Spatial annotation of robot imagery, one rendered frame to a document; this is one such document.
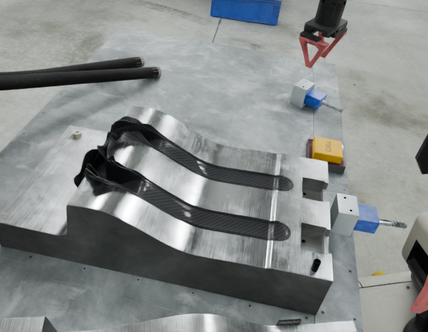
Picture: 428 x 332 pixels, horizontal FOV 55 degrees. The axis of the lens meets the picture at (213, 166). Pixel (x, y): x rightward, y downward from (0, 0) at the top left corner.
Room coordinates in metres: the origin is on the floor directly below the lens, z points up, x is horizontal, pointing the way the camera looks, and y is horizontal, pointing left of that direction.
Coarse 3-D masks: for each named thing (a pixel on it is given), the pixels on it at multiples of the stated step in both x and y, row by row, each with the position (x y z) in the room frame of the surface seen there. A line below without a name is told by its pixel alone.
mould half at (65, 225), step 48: (96, 144) 0.59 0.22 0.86; (144, 144) 0.52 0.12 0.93; (192, 144) 0.58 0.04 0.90; (48, 192) 0.45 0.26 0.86; (96, 192) 0.39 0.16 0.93; (192, 192) 0.47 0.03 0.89; (240, 192) 0.48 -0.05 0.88; (288, 192) 0.49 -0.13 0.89; (0, 240) 0.38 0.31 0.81; (48, 240) 0.37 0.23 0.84; (96, 240) 0.36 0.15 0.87; (144, 240) 0.36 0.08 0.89; (192, 240) 0.37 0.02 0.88; (240, 240) 0.38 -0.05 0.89; (288, 240) 0.39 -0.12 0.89; (240, 288) 0.34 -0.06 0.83; (288, 288) 0.34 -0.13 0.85
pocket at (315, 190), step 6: (306, 180) 0.54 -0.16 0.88; (312, 180) 0.54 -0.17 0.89; (318, 180) 0.54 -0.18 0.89; (306, 186) 0.54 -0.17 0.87; (312, 186) 0.54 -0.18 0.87; (318, 186) 0.54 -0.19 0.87; (324, 186) 0.53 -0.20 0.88; (306, 192) 0.53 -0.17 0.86; (312, 192) 0.53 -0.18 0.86; (318, 192) 0.53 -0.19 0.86; (324, 192) 0.52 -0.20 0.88; (306, 198) 0.51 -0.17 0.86; (312, 198) 0.52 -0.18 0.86; (318, 198) 0.52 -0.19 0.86; (324, 198) 0.51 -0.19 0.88
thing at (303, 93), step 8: (304, 80) 0.96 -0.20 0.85; (296, 88) 0.93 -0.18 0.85; (304, 88) 0.92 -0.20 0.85; (312, 88) 0.95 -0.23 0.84; (296, 96) 0.93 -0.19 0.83; (304, 96) 0.91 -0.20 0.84; (312, 96) 0.91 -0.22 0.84; (320, 96) 0.91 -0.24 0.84; (296, 104) 0.92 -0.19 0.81; (304, 104) 0.92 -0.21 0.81; (312, 104) 0.90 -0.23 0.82; (320, 104) 0.90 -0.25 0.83; (328, 104) 0.90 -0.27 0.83
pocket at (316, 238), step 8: (304, 224) 0.43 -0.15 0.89; (304, 232) 0.43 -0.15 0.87; (312, 232) 0.43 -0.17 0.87; (320, 232) 0.43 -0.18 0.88; (328, 232) 0.42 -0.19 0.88; (304, 240) 0.42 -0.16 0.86; (312, 240) 0.42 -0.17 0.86; (320, 240) 0.42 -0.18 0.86; (304, 248) 0.40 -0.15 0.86; (312, 248) 0.41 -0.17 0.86; (320, 248) 0.41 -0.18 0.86; (328, 248) 0.40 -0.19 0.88
